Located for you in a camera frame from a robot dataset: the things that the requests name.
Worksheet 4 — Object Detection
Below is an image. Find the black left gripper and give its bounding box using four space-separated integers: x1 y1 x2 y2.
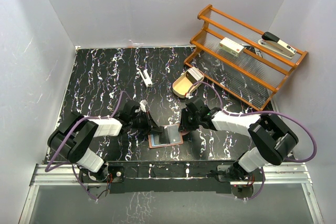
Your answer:
130 110 162 135

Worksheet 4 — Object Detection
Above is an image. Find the beige oval card tray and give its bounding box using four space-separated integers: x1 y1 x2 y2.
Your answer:
172 72 200 98

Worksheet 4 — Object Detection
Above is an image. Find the stack of credit cards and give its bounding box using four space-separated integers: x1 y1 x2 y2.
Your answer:
186 67 204 84

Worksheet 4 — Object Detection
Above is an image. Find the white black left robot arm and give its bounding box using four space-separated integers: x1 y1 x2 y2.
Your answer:
47 100 163 182

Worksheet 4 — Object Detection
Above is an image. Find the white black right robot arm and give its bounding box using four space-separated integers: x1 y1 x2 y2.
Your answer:
178 97 299 180

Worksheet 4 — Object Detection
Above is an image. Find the white staple remover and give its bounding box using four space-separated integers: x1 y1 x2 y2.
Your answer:
138 69 153 88

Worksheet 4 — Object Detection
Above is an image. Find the white red staples box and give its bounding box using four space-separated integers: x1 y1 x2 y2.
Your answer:
219 37 245 57

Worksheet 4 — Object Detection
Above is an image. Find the orange wooden shelf rack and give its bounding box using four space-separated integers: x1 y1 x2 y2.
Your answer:
184 4 308 111

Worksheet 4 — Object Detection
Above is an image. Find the black beige stapler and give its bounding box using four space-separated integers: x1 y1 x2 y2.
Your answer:
258 31 297 59

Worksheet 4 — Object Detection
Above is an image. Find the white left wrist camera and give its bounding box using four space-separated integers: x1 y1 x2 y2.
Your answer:
140 100 148 112

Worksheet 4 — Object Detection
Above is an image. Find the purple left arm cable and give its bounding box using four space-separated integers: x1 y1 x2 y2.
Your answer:
45 91 137 200

